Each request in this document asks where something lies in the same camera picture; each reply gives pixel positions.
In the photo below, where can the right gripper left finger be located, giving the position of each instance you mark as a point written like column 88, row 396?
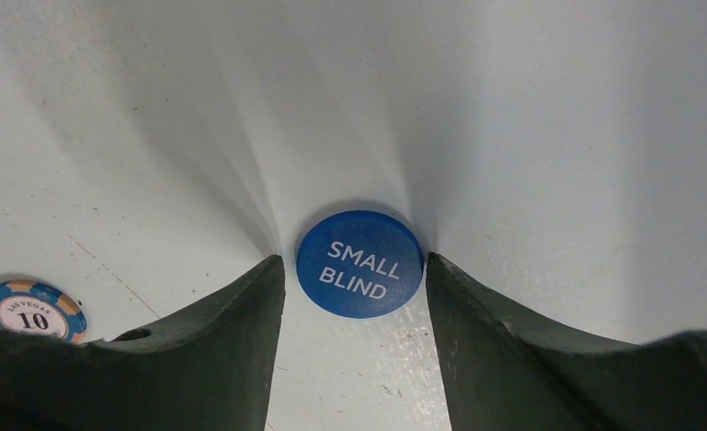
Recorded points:
column 208, row 366

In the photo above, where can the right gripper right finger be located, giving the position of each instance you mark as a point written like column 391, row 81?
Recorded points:
column 507, row 367

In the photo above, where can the blue round button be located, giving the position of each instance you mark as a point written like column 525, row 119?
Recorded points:
column 360, row 264

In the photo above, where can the poker chip front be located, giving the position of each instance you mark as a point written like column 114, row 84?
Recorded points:
column 35, row 308

